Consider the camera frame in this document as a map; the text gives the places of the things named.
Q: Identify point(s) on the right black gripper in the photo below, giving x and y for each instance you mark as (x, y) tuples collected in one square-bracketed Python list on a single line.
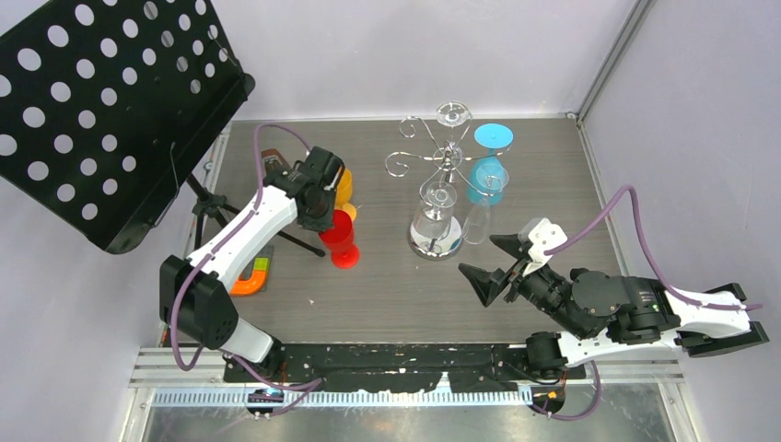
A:
[(487, 283)]

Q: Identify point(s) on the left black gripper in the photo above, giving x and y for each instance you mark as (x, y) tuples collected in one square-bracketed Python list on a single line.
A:
[(326, 221)]

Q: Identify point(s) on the yellow wine glass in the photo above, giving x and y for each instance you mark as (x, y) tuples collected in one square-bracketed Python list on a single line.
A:
[(344, 193)]

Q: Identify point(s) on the red wine glass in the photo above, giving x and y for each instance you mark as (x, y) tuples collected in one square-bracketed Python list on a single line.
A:
[(339, 240)]

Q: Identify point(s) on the chrome wine glass rack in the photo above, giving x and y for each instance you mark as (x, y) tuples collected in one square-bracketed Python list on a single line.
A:
[(450, 163)]

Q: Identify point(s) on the clear wine glass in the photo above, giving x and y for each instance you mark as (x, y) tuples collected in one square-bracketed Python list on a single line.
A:
[(433, 217), (487, 184), (456, 116)]

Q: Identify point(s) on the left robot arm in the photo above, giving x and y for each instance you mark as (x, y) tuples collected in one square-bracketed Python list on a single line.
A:
[(194, 291)]

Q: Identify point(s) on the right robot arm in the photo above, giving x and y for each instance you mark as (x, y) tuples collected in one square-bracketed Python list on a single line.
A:
[(604, 315)]

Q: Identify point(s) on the clear wine glass front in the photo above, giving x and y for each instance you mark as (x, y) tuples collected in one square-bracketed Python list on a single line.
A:
[(433, 217)]

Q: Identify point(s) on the blue wine glass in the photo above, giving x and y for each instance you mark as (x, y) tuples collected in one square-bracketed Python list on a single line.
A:
[(496, 138)]

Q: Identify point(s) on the clear wine glass back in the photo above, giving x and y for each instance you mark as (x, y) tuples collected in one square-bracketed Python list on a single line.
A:
[(456, 116)]

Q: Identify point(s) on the brown wooden metronome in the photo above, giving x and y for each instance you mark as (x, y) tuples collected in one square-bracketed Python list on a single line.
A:
[(273, 160)]

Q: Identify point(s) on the grey lego baseplate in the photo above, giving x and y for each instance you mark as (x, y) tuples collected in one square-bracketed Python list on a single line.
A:
[(267, 251)]

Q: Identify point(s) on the green lego brick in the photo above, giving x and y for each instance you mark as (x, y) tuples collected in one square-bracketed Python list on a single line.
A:
[(260, 264)]

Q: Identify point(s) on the orange letter toy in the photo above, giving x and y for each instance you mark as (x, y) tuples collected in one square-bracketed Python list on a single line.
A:
[(254, 283)]

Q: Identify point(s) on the black perforated music stand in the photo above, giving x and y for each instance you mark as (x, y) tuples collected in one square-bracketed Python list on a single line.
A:
[(111, 105)]

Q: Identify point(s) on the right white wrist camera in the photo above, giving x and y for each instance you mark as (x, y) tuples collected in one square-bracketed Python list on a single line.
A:
[(538, 236)]

